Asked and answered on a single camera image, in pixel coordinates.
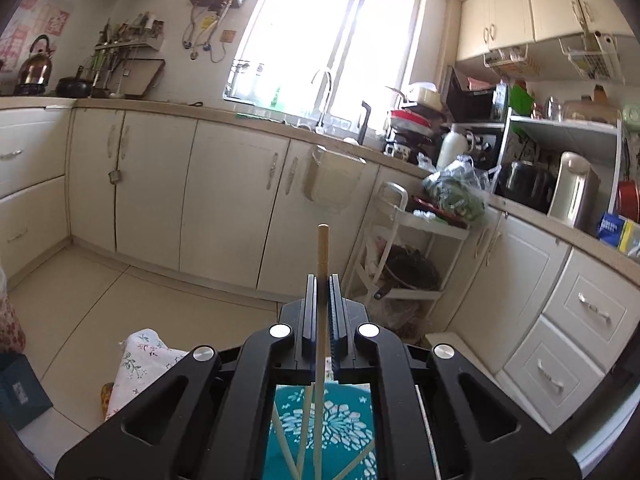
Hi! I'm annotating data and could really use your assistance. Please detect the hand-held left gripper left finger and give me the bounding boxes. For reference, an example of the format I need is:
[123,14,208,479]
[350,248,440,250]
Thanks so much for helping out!
[54,274,321,480]

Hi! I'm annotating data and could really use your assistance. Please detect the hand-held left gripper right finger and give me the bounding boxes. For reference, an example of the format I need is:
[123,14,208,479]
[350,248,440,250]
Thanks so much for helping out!
[327,273,583,480]

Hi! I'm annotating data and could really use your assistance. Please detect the turquoise plastic basket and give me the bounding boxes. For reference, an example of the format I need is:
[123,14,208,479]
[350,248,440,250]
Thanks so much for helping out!
[262,382,381,480]

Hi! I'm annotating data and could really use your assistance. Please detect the black frying pan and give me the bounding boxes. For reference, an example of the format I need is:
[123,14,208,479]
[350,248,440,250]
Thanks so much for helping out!
[370,245,443,301]

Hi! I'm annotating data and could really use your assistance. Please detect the white rolling cart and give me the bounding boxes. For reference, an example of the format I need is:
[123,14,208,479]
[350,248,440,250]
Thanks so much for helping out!
[345,182,471,331]

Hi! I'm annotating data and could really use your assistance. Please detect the white hanging bin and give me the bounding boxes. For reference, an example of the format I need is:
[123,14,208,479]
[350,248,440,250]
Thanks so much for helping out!
[303,145,367,213]

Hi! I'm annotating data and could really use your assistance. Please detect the cream kitchen base cabinets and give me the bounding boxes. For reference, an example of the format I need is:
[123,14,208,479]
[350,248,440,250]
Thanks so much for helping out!
[0,97,640,421]

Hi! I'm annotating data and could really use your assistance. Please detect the bag of green vegetables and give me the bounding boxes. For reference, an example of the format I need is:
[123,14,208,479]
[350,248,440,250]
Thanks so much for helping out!
[417,156,488,223]

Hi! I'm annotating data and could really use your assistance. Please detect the black tap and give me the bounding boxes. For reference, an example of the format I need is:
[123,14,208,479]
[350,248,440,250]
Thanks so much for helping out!
[357,101,373,143]

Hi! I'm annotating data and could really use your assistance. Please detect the yellow patterned slipper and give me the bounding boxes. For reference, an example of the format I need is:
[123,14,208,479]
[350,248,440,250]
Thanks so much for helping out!
[100,382,116,421]

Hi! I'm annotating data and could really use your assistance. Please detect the white thermos bottle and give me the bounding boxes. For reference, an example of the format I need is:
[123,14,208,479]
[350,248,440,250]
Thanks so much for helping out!
[436,127,468,171]

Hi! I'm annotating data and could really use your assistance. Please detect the dish rack with bowls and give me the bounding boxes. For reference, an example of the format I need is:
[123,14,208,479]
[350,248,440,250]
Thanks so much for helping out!
[385,82,446,161]

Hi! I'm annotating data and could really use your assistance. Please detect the silver sink faucet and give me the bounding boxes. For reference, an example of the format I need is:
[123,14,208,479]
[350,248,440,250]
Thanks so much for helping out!
[311,68,334,133]

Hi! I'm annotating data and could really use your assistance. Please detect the black microwave oven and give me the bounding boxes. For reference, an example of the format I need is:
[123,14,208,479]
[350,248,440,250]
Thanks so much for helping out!
[442,65,508,123]

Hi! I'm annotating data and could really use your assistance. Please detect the cream electric thermos pot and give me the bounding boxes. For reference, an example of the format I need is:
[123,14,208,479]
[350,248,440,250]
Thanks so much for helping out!
[547,151,601,231]

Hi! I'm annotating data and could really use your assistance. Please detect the kitchen window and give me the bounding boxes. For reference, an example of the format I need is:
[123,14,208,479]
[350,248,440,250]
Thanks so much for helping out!
[223,0,423,133]

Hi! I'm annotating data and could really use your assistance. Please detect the wooden cutting board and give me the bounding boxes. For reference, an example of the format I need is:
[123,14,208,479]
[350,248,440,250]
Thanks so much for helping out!
[120,58,166,100]

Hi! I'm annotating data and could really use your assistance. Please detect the blue cardboard box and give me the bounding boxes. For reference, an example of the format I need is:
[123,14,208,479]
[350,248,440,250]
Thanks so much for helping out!
[0,352,53,431]

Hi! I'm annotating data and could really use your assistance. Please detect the blue and yellow packet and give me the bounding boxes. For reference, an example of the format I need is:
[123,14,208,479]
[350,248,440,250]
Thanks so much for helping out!
[597,212,640,258]

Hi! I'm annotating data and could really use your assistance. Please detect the white countertop shelf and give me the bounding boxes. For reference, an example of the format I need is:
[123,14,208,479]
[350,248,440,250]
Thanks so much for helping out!
[450,115,626,221]

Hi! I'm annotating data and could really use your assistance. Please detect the red pot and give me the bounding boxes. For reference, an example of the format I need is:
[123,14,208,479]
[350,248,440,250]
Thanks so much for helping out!
[616,180,640,223]

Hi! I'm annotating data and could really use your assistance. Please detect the black wok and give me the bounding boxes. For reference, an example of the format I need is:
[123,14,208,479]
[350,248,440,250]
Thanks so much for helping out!
[55,66,95,98]

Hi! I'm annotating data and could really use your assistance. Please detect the copper kettle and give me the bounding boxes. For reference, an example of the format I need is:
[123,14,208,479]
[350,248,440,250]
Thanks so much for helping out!
[15,35,55,88]

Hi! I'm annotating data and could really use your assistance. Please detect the small wire hanging basket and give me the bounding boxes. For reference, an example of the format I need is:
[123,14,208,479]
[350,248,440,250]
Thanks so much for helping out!
[482,45,531,72]

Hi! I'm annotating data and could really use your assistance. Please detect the wall utensil rack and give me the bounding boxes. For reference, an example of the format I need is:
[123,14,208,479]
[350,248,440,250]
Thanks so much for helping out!
[92,12,166,98]

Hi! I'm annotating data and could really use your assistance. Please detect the cream wall cabinets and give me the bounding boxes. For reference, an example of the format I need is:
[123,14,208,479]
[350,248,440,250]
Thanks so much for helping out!
[455,0,636,63]

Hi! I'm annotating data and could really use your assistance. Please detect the large wire hanging basket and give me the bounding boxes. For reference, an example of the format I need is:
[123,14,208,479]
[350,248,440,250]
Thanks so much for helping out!
[560,32,626,83]

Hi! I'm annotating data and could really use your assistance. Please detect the pink wall stickers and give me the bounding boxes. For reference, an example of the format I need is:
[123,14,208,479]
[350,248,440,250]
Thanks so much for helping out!
[0,0,71,68]

